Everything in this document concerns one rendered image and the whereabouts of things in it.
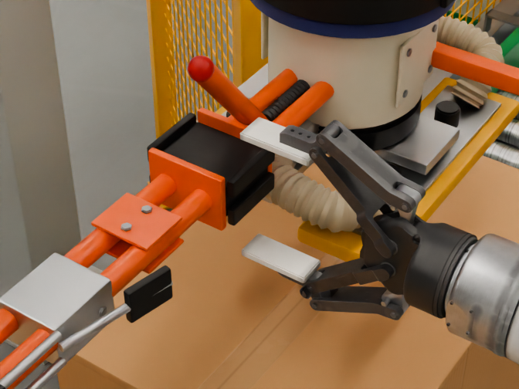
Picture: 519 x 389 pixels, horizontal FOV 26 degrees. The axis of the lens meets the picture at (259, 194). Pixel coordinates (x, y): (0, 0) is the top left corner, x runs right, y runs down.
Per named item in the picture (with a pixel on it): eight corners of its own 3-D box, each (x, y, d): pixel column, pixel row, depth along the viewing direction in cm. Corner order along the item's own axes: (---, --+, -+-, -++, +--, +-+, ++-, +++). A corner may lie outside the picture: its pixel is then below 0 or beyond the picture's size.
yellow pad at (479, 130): (443, 88, 138) (447, 53, 135) (519, 114, 134) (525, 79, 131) (295, 241, 116) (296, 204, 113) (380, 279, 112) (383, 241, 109)
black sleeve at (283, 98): (295, 91, 116) (296, 77, 115) (310, 97, 116) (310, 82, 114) (258, 124, 112) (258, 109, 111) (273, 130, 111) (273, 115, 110)
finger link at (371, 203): (383, 261, 94) (394, 255, 93) (301, 157, 93) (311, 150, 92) (405, 235, 97) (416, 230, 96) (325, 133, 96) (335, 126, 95)
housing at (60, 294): (58, 287, 97) (52, 248, 94) (120, 319, 94) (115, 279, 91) (1, 336, 92) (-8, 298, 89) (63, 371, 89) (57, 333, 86)
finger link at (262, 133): (307, 167, 94) (308, 160, 94) (239, 140, 97) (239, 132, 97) (326, 149, 96) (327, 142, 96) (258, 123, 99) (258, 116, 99)
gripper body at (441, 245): (449, 268, 88) (346, 224, 92) (438, 343, 93) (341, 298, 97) (490, 216, 93) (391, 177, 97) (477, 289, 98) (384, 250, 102)
